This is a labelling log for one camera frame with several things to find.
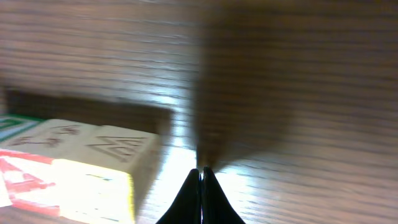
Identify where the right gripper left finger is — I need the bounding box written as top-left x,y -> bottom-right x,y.
156,169 -> 201,224

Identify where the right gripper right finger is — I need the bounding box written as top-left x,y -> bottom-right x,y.
201,167 -> 245,224

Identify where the white and yellow block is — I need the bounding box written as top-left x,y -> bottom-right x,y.
52,126 -> 160,223

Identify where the red letter A block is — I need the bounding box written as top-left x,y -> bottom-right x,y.
1,119 -> 98,217

